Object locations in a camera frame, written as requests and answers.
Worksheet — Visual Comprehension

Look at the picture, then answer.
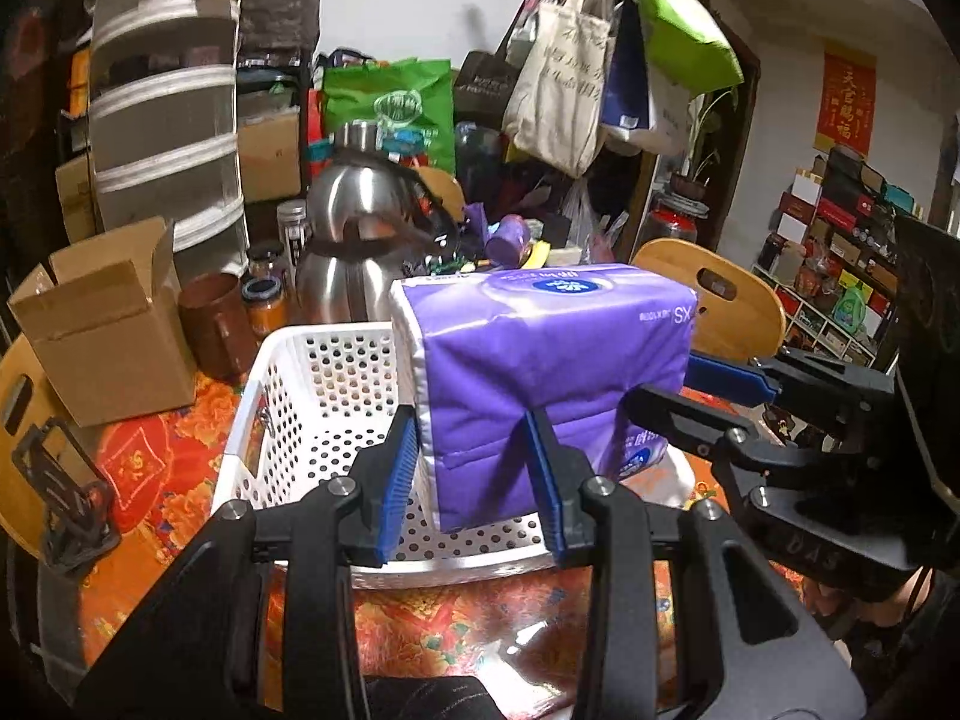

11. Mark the glass jar with orange contents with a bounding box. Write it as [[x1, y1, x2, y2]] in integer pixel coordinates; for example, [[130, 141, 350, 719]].
[[240, 277, 287, 338]]

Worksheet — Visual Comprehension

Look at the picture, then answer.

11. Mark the white perforated plastic basket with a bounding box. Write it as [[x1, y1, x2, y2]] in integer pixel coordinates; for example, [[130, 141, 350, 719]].
[[210, 321, 695, 590]]

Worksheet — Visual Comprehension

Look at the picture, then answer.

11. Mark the brown mug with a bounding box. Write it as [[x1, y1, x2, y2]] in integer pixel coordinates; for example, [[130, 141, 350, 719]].
[[178, 271, 260, 382]]

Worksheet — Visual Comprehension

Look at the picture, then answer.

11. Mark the red wall banner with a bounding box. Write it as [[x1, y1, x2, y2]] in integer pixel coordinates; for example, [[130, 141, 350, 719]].
[[814, 45, 878, 158]]

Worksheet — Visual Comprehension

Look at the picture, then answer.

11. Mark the open cardboard box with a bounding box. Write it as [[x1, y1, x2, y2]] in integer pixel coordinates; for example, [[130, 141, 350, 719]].
[[6, 216, 200, 428]]

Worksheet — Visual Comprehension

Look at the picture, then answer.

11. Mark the wooden chair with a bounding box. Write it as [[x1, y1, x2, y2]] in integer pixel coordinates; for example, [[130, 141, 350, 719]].
[[0, 334, 72, 556], [632, 238, 787, 365]]

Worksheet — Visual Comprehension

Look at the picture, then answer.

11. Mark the grey tiered hanging organizer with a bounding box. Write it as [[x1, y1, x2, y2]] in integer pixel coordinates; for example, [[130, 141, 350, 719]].
[[84, 0, 250, 252]]

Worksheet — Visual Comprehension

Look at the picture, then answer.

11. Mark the purple tissue pack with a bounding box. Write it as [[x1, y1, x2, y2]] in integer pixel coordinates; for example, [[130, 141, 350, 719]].
[[388, 262, 700, 535]]

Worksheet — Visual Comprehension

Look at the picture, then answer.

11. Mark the black phone stand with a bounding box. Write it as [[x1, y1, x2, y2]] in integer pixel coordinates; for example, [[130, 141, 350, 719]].
[[11, 416, 122, 567]]

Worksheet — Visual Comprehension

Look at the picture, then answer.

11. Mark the potted plant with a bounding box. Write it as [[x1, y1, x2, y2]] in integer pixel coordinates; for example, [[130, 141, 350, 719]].
[[667, 86, 740, 203]]

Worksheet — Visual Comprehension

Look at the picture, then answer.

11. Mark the black bag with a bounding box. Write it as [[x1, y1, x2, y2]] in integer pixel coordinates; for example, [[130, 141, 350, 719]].
[[452, 51, 522, 125]]

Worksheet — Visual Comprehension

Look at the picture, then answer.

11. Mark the closed cardboard box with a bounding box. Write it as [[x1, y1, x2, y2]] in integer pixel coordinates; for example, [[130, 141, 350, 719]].
[[236, 111, 302, 203]]

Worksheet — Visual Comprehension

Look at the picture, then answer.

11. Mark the dark glass jar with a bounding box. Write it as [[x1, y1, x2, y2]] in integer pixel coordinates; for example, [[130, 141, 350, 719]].
[[246, 240, 287, 287]]

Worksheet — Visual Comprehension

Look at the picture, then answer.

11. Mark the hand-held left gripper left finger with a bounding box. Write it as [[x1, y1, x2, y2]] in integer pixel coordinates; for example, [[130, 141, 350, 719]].
[[71, 409, 419, 720]]

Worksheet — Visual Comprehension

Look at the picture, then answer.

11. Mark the blue and white bag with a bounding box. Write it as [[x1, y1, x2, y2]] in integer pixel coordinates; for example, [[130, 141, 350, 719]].
[[598, 0, 655, 132]]

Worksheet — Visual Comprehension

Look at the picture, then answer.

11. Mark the tall clear glass jar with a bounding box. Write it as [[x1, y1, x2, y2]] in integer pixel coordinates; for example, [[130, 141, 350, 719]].
[[276, 199, 310, 275]]

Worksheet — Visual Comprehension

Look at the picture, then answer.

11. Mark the green shopping bag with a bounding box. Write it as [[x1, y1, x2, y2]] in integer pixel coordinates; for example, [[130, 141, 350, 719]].
[[321, 56, 457, 175]]

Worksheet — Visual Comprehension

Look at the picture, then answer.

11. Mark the purple bottle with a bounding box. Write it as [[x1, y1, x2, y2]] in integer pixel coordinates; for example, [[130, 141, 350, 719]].
[[486, 214, 532, 265]]

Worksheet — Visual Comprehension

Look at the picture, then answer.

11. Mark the dark textured storage box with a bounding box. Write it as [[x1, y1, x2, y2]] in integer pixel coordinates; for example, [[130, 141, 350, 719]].
[[238, 0, 323, 65]]

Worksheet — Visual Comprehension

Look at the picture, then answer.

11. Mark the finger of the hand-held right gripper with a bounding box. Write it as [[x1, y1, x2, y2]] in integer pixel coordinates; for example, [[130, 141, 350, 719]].
[[685, 352, 781, 407], [624, 385, 755, 466]]

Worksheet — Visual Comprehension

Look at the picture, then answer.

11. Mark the stainless steel kettle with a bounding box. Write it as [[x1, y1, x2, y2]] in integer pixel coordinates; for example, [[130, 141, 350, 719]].
[[296, 120, 460, 325]]

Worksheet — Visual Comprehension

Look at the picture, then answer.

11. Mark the lime green bag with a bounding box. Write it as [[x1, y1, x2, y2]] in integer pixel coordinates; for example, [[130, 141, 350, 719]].
[[624, 0, 745, 95]]

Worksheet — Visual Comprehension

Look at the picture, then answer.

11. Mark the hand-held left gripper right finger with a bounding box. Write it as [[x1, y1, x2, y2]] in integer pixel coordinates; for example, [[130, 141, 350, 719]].
[[525, 411, 867, 720]]

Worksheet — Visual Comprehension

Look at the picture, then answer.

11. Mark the cream canvas tote bag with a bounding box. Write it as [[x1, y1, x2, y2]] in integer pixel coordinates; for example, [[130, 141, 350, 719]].
[[501, 0, 617, 179]]

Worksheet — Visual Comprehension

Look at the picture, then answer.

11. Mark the shelf of boxes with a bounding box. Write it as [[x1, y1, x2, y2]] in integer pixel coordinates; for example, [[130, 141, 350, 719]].
[[750, 146, 927, 372]]

